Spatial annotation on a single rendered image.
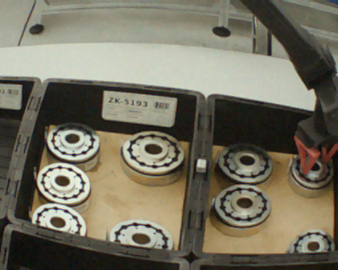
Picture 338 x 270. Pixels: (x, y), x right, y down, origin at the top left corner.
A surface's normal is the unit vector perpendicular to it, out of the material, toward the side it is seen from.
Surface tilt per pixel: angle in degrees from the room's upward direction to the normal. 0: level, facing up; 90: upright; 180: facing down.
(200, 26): 0
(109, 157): 0
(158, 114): 90
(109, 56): 0
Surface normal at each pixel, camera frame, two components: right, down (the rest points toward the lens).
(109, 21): 0.09, -0.77
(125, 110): -0.07, 0.62
